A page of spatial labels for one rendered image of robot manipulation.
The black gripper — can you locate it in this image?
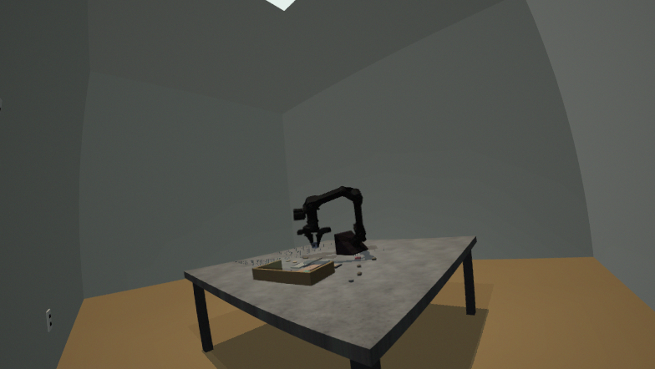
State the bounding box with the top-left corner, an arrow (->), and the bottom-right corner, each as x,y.
297,219 -> 331,247

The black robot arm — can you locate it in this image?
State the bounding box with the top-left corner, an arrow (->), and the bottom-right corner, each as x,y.
293,186 -> 366,247

